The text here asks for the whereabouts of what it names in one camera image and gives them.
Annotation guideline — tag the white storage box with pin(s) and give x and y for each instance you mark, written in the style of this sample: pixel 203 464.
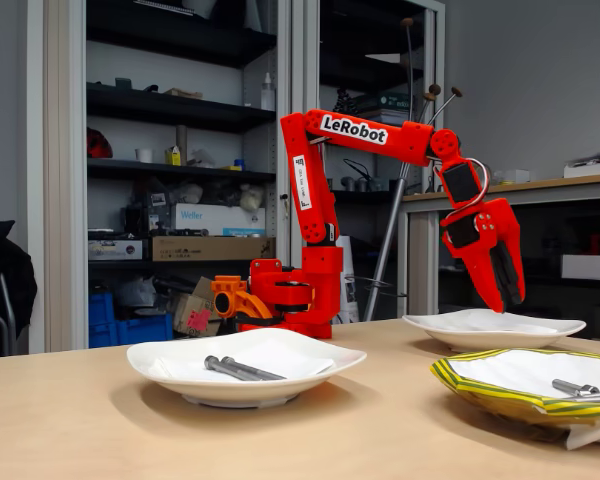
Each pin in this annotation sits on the white storage box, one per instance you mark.
pixel 590 267

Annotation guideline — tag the grey coat stand wooden knobs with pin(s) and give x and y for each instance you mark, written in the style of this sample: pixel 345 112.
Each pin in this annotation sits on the grey coat stand wooden knobs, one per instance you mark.
pixel 393 220

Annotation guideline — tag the white square ceramic plate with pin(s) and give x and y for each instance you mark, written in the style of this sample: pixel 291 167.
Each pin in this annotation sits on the white square ceramic plate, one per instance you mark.
pixel 480 340
pixel 230 392

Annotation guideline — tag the red black helmet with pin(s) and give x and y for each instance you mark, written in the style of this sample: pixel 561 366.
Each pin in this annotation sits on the red black helmet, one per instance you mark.
pixel 100 147

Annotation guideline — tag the white Weller box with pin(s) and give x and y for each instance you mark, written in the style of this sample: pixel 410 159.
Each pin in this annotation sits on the white Weller box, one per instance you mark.
pixel 215 217

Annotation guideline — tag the long white box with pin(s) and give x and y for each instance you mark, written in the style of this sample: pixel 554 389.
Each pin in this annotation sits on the long white box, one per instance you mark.
pixel 590 171

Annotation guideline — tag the white plastic bottle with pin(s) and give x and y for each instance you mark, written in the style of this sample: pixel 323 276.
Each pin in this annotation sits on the white plastic bottle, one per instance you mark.
pixel 267 97

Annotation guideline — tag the black flexible tripod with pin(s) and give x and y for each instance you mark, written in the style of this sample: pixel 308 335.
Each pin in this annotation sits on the black flexible tripod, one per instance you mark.
pixel 342 100

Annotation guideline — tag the orange printed part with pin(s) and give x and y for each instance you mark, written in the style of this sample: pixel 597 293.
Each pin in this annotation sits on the orange printed part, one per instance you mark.
pixel 230 286

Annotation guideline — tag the grey sideboard with wooden top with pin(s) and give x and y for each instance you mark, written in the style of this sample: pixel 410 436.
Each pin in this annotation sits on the grey sideboard with wooden top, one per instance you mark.
pixel 580 182

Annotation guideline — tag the grey metal shelf cabinet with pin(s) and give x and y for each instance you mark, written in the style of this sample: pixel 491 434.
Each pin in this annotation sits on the grey metal shelf cabinet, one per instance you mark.
pixel 60 175
pixel 305 60

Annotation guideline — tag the small white box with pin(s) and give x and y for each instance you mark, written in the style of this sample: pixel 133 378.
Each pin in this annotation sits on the small white box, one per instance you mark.
pixel 517 176

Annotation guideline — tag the stack of books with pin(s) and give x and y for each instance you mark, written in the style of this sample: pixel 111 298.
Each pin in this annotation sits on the stack of books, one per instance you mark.
pixel 387 102

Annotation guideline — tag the red spool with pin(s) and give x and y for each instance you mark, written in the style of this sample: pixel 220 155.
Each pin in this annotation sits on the red spool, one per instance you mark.
pixel 596 244

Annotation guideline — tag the red printed robot arm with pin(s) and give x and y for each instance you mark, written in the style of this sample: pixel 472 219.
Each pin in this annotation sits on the red printed robot arm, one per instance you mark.
pixel 410 142

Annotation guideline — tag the white printed paper bag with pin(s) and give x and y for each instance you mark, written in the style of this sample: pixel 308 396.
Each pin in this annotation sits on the white printed paper bag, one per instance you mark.
pixel 351 300

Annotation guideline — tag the blue plastic crate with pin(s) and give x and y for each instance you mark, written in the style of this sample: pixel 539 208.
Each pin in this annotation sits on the blue plastic crate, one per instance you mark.
pixel 145 330
pixel 101 320

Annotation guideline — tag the long brown cardboard box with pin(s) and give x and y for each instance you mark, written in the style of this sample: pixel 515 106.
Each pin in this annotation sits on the long brown cardboard box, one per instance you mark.
pixel 205 248

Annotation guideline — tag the black jacket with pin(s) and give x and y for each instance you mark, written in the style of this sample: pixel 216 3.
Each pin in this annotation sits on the black jacket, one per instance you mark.
pixel 5 280

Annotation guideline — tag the yellow green striped paper plate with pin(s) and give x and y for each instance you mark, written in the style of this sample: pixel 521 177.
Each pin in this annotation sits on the yellow green striped paper plate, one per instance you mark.
pixel 500 402

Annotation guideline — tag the cardboard tube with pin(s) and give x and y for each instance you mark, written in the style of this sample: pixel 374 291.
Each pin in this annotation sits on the cardboard tube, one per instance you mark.
pixel 181 137

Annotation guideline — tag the white cup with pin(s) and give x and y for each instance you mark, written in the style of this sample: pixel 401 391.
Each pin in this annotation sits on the white cup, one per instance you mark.
pixel 144 155

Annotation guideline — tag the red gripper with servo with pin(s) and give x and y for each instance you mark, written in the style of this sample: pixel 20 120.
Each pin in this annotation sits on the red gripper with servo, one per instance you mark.
pixel 472 256

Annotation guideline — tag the cardboard box with pink sticker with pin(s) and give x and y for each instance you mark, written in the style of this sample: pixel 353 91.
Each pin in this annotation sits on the cardboard box with pink sticker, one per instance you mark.
pixel 185 305

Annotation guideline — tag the flat grey white box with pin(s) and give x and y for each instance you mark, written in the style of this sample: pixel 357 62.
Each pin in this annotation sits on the flat grey white box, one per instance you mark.
pixel 115 250

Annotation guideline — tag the small yellow box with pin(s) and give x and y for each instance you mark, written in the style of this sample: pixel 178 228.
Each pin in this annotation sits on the small yellow box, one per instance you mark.
pixel 174 157

